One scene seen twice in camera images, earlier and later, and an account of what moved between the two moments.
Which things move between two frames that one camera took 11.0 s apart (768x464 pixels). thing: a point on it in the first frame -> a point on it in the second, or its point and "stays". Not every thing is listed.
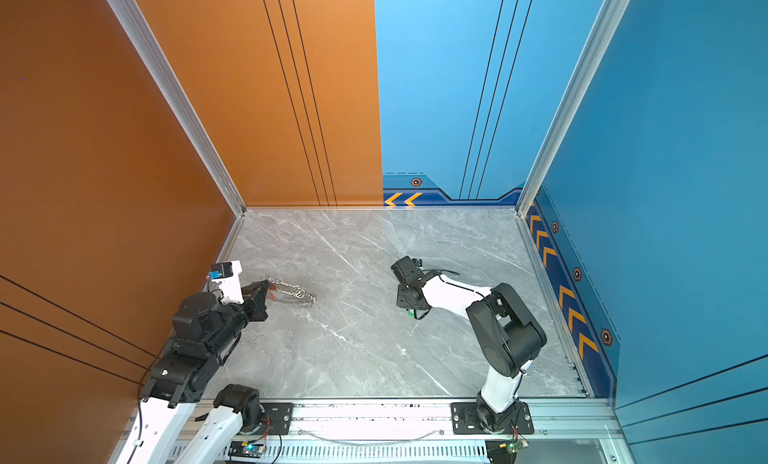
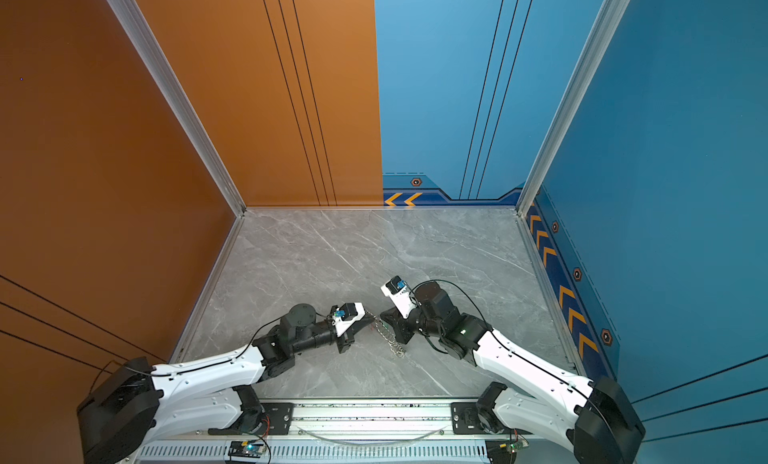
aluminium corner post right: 615,2 stays
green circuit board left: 246,449 stays
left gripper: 256,300 -> 347,339
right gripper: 400,298 -> 397,322
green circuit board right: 504,451 stays
